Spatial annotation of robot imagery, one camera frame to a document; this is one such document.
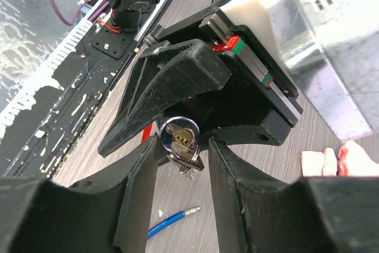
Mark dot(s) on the pink cloth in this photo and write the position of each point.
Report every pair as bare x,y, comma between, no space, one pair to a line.
351,161

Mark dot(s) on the red lock keys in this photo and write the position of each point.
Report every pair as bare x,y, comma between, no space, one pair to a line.
188,158

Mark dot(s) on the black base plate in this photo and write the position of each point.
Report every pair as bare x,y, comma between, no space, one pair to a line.
40,138

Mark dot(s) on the slotted cable duct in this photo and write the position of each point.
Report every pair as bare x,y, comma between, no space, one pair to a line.
43,76

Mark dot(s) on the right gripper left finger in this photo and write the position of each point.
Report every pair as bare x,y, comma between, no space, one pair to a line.
108,211

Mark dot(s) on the blue cable lock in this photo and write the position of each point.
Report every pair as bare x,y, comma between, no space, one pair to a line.
171,220

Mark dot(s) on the red cable lock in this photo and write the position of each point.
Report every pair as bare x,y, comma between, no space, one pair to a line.
180,129

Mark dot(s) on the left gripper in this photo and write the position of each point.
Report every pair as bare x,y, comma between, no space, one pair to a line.
179,67

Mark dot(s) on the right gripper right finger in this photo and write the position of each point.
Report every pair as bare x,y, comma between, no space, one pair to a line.
256,212

